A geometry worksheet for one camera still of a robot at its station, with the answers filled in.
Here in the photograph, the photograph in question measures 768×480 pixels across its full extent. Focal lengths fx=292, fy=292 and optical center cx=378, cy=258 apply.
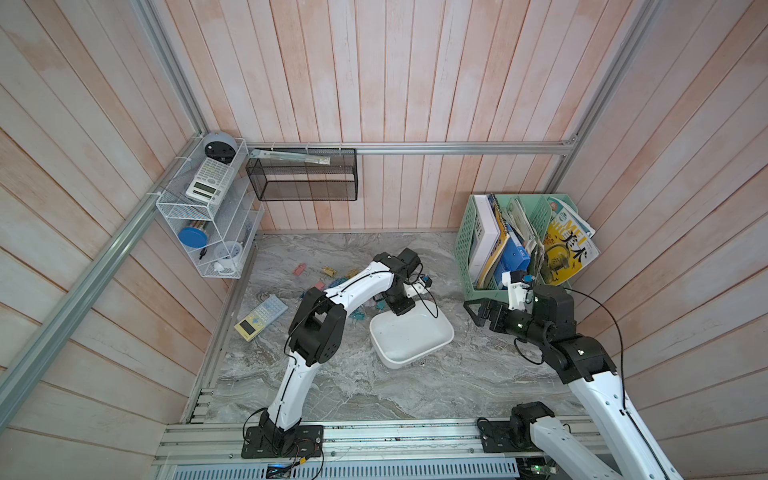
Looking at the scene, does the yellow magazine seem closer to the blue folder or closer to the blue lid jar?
the blue folder

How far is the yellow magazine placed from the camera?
0.88 m

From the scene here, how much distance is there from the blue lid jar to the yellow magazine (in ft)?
3.21

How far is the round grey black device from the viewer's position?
0.81m
